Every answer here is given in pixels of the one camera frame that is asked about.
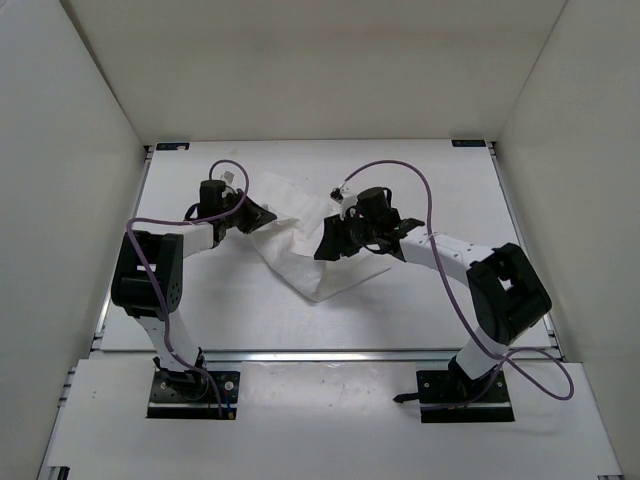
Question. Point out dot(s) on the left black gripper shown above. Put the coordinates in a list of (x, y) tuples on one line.
[(257, 217)]

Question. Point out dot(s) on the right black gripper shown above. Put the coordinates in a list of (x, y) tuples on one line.
[(334, 243)]

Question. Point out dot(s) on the white fabric skirt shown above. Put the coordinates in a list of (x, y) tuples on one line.
[(288, 243)]

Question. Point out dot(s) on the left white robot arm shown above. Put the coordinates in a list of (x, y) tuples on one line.
[(148, 279)]

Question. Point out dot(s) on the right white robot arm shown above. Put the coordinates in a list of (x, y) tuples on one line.
[(507, 295)]

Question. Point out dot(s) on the left blue corner label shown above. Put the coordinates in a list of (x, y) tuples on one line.
[(172, 146)]

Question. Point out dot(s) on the blue corner label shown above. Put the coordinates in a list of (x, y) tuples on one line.
[(468, 143), (172, 146)]

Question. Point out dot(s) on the right blue corner label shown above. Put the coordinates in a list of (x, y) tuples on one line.
[(468, 143)]

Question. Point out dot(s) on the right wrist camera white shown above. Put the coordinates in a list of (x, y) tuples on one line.
[(345, 198)]

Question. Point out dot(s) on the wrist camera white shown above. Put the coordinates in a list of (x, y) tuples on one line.
[(345, 198), (227, 177)]

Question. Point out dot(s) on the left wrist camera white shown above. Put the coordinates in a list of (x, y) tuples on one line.
[(227, 177)]

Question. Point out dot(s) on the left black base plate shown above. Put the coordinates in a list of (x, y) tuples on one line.
[(184, 395)]

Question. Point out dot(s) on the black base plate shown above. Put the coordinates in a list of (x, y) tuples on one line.
[(184, 395), (447, 396)]

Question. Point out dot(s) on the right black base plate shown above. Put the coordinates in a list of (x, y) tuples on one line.
[(447, 396)]

